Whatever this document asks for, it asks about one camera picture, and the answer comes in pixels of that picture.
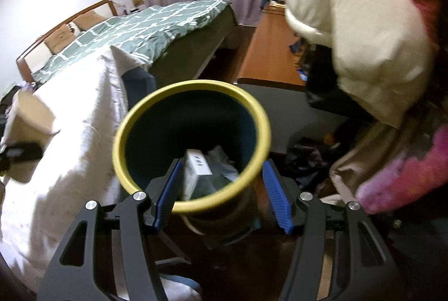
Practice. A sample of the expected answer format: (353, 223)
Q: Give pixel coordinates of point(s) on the dark clothes on floor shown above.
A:
(311, 161)

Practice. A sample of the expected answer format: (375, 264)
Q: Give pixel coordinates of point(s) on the white green carton box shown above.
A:
(197, 168)

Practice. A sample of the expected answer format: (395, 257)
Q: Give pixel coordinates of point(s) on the bed with green quilt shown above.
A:
(147, 28)

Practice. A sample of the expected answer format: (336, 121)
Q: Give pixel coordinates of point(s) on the black hanging garment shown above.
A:
(332, 87)

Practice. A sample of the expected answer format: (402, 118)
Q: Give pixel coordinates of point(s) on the yellow rimmed dark trash bin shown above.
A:
(196, 84)

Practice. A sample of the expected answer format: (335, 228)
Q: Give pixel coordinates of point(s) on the brown bear pillow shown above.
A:
(59, 38)
(87, 19)

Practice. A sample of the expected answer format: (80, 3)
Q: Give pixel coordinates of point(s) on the beige paper cup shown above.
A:
(28, 122)

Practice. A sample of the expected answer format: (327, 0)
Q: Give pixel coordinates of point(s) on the dark green bed skirt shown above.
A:
(196, 49)

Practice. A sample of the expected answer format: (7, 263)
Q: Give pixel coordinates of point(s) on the wooden bed headboard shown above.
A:
(35, 49)

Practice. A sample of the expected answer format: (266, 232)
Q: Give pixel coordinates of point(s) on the pink floral garment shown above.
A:
(402, 178)

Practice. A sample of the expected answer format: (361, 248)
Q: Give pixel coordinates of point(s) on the cream puffer jacket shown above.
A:
(367, 24)

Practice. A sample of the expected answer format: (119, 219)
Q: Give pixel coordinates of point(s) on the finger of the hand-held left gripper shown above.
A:
(21, 151)

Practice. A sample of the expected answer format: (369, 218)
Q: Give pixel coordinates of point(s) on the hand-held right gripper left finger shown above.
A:
(169, 192)

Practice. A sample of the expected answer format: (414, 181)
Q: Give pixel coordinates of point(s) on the table with dotted white cloth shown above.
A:
(70, 182)

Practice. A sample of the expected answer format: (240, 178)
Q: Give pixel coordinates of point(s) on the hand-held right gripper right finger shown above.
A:
(276, 196)

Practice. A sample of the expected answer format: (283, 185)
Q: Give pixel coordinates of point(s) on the wooden cabinet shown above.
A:
(269, 52)

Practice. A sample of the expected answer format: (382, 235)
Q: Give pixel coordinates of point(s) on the dark blue cloth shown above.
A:
(140, 84)

